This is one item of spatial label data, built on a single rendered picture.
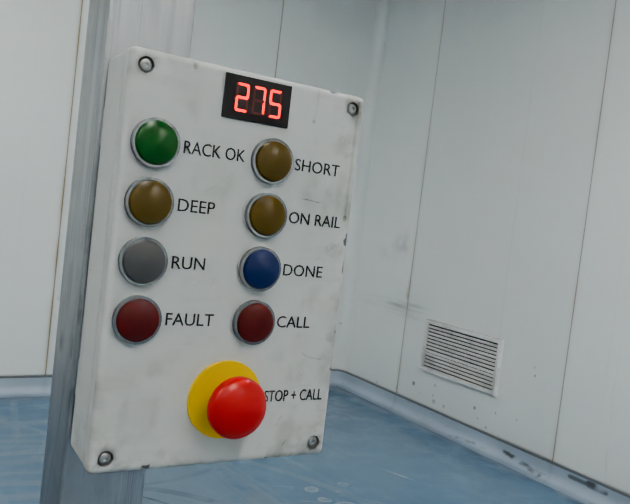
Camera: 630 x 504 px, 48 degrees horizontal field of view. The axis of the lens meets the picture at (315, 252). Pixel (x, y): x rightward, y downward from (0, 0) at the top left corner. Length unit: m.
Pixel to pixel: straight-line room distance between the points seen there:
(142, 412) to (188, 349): 0.05
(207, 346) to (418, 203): 3.93
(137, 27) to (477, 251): 3.55
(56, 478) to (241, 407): 0.15
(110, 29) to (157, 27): 0.03
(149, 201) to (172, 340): 0.09
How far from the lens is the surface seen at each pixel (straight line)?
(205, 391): 0.48
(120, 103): 0.45
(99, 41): 0.52
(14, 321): 4.05
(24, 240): 4.00
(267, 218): 0.47
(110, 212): 0.45
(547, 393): 3.67
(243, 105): 0.47
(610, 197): 3.49
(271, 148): 0.47
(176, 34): 0.52
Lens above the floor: 1.13
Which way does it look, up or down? 3 degrees down
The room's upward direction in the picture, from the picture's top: 7 degrees clockwise
